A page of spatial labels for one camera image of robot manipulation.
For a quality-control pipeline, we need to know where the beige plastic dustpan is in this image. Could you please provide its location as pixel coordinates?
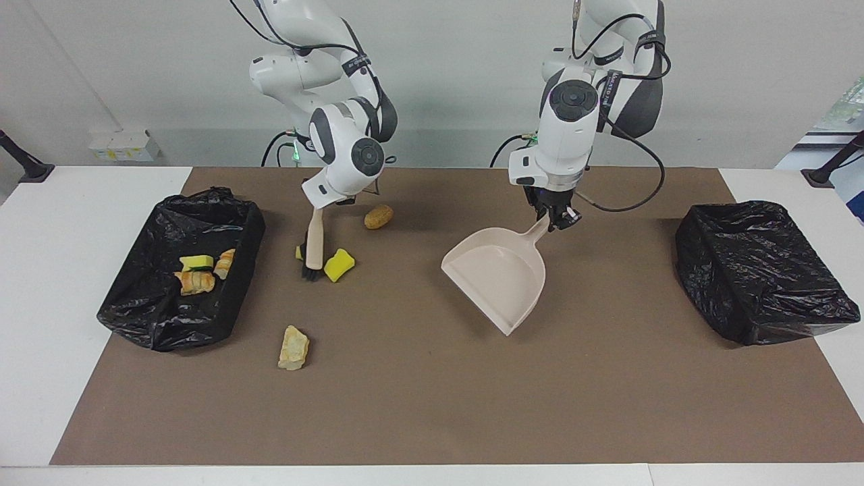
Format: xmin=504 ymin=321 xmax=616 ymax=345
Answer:
xmin=441 ymin=215 xmax=551 ymax=337

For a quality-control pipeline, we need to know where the pale bread chunk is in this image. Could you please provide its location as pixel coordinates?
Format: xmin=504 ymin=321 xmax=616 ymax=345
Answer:
xmin=277 ymin=325 xmax=311 ymax=371

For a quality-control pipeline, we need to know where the orange striped croissant piece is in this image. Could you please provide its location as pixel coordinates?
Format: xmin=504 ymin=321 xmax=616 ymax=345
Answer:
xmin=174 ymin=270 xmax=216 ymax=296

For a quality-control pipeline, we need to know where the black bag lined bin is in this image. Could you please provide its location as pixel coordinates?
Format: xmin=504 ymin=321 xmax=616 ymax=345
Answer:
xmin=675 ymin=200 xmax=861 ymax=346
xmin=97 ymin=187 xmax=267 ymax=353

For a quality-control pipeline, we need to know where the brown table mat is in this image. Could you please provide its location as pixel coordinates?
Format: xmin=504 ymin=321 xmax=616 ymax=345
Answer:
xmin=51 ymin=167 xmax=864 ymax=466

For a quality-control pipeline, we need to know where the black clamp stand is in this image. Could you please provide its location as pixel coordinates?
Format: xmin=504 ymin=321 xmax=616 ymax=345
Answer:
xmin=801 ymin=132 xmax=864 ymax=188
xmin=0 ymin=130 xmax=55 ymax=184

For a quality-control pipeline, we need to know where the black base power cable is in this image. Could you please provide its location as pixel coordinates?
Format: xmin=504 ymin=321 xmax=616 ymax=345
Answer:
xmin=262 ymin=132 xmax=298 ymax=167
xmin=489 ymin=134 xmax=537 ymax=168

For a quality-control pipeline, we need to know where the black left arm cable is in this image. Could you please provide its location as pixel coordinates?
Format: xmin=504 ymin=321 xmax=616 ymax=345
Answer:
xmin=570 ymin=0 xmax=669 ymax=213

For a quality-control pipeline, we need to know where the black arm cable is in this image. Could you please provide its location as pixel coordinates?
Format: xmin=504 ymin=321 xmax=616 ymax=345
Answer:
xmin=570 ymin=0 xmax=669 ymax=213
xmin=229 ymin=0 xmax=399 ymax=166

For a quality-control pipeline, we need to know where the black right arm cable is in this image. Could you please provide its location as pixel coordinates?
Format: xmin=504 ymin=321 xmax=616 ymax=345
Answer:
xmin=229 ymin=0 xmax=399 ymax=166

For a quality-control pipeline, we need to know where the white wall socket box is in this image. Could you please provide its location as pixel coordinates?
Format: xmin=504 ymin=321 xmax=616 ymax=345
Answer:
xmin=88 ymin=130 xmax=161 ymax=163

